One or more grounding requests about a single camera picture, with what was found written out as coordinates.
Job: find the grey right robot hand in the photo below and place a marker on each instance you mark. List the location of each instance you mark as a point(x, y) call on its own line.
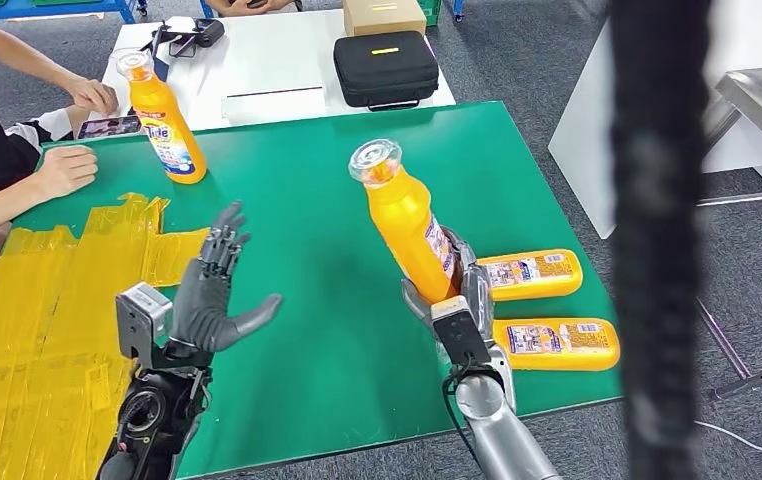
point(477, 285)

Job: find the person's right hand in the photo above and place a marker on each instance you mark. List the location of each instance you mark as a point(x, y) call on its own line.
point(66, 171)

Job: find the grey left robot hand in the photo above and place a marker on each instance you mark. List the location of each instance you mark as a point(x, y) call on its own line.
point(202, 311)

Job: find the person's left hand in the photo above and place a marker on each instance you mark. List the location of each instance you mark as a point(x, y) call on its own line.
point(93, 96)

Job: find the orange detergent bottle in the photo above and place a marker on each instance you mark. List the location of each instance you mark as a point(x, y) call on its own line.
point(407, 225)
point(553, 344)
point(162, 126)
point(533, 275)

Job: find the person's left forearm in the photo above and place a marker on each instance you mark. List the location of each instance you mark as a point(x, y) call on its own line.
point(30, 60)

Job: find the smartphone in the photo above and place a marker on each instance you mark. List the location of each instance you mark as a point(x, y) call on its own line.
point(109, 127)

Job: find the dark blue folder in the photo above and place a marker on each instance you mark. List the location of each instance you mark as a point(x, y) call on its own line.
point(162, 69)

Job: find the blue metal rack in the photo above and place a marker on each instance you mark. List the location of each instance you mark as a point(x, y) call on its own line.
point(56, 8)

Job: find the black headset device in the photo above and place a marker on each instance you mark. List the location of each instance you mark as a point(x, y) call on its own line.
point(209, 32)

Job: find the green table mat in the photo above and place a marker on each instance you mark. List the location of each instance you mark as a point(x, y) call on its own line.
point(301, 199)

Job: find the yellow tape sheet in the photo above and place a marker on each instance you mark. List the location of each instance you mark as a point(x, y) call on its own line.
point(43, 331)

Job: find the white table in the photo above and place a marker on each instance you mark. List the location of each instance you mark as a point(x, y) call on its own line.
point(268, 60)

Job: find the thin black strip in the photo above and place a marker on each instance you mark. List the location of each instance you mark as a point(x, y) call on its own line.
point(275, 91)

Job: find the white panel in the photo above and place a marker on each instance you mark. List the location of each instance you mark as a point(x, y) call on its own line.
point(586, 132)

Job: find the blurred black pole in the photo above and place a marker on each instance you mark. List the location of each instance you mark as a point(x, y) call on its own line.
point(659, 232)

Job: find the black carrying case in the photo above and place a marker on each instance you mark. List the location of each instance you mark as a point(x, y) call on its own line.
point(386, 69)

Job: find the green plastic crate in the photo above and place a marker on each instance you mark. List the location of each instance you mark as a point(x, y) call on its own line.
point(432, 10)

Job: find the cardboard box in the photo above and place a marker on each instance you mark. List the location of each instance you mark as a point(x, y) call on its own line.
point(384, 16)

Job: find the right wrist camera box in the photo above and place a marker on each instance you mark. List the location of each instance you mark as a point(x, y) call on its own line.
point(460, 334)

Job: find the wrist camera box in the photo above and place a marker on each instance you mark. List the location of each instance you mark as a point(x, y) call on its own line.
point(460, 334)
point(139, 318)

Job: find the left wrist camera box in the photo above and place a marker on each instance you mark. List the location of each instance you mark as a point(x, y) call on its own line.
point(139, 318)

